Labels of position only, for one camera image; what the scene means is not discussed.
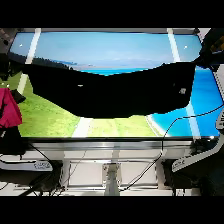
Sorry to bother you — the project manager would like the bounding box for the red garment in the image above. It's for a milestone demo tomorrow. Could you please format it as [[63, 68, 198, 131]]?
[[0, 87, 24, 130]]

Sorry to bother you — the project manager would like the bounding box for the silver frame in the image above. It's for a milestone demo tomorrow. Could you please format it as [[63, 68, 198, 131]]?
[[19, 137, 210, 197]]

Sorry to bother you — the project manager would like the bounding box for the black cable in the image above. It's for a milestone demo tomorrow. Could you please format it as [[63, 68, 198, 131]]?
[[118, 103, 224, 193]]

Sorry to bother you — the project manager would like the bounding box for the black garment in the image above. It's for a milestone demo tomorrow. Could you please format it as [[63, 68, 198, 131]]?
[[22, 61, 198, 120]]

